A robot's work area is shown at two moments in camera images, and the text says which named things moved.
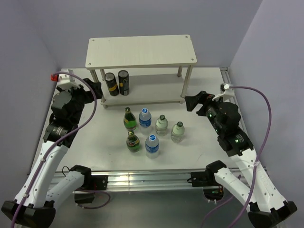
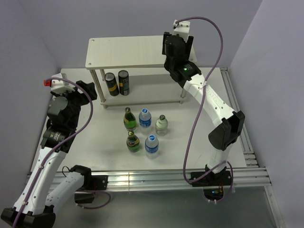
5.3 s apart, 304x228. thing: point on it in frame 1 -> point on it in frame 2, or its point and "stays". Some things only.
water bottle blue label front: x=152 y=147 stays
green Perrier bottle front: x=133 y=142 stays
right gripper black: x=202 y=97 -> x=189 y=44
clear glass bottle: x=161 y=125 stays
